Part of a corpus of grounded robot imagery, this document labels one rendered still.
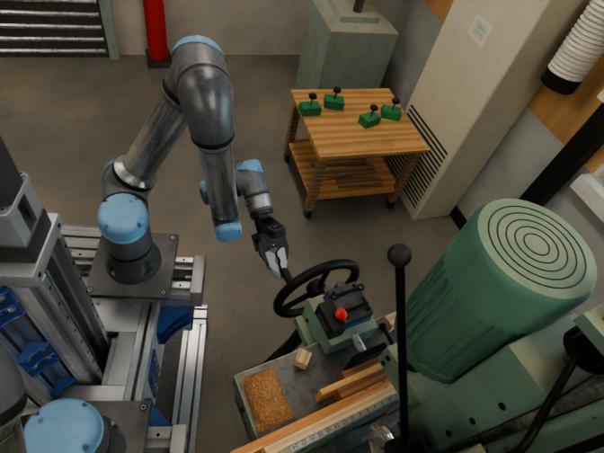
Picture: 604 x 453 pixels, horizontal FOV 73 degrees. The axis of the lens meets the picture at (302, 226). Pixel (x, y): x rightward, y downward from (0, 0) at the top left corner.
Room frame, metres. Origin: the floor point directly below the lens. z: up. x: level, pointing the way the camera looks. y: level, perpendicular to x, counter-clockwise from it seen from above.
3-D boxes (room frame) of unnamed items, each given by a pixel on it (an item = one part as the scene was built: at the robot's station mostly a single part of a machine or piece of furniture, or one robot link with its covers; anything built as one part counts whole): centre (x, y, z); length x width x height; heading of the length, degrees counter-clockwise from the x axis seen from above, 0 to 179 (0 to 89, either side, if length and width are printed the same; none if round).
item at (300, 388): (0.46, -0.21, 0.87); 0.61 x 0.30 x 0.06; 128
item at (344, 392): (0.41, -0.28, 0.92); 0.23 x 0.02 x 0.04; 128
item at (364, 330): (0.53, -0.16, 0.91); 0.15 x 0.14 x 0.09; 128
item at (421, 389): (0.38, -0.32, 1.03); 0.14 x 0.07 x 0.09; 38
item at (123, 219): (0.59, 0.44, 0.98); 0.13 x 0.12 x 0.14; 28
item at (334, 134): (2.00, -0.13, 0.32); 0.66 x 0.57 x 0.64; 119
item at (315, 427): (0.36, -0.29, 0.92); 0.60 x 0.02 x 0.05; 128
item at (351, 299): (0.53, -0.16, 0.99); 0.13 x 0.11 x 0.06; 128
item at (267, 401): (0.30, -0.03, 0.91); 0.12 x 0.09 x 0.03; 38
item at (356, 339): (0.46, -0.22, 0.95); 0.09 x 0.07 x 0.09; 128
